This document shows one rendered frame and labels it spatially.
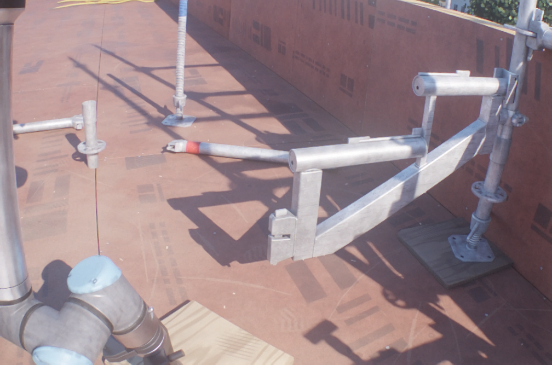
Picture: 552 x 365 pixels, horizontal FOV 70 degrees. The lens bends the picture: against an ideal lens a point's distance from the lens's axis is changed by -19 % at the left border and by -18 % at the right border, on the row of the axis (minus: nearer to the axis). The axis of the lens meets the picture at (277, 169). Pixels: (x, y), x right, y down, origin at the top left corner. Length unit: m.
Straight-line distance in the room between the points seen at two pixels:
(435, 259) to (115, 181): 1.15
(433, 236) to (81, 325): 1.16
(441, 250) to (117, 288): 1.04
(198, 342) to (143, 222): 0.57
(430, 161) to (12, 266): 0.96
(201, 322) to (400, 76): 1.30
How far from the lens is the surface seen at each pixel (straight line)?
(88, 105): 1.79
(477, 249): 1.54
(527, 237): 1.50
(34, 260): 1.41
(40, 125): 2.34
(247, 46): 3.88
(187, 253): 1.37
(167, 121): 2.30
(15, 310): 0.77
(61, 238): 1.48
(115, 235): 1.46
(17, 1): 0.63
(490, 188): 1.42
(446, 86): 1.12
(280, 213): 1.05
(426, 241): 1.52
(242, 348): 1.06
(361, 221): 1.14
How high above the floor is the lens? 0.81
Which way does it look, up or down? 26 degrees down
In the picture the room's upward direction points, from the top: 5 degrees clockwise
